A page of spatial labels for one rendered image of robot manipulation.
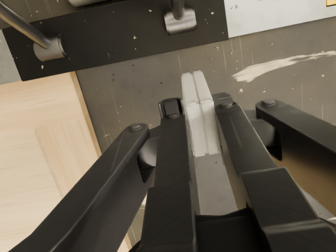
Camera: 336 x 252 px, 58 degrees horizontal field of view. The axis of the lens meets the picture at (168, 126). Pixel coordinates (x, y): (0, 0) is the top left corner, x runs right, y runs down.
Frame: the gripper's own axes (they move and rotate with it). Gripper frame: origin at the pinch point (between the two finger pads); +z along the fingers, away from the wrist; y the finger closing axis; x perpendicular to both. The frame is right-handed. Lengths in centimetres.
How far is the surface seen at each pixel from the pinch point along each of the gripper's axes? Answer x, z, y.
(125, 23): 5.3, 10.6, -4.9
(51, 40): 5.2, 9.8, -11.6
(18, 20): 7.2, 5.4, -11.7
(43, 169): -9.3, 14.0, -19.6
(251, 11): 4.0, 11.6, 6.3
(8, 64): 3.8, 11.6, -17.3
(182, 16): 4.9, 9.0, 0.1
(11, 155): -6.7, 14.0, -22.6
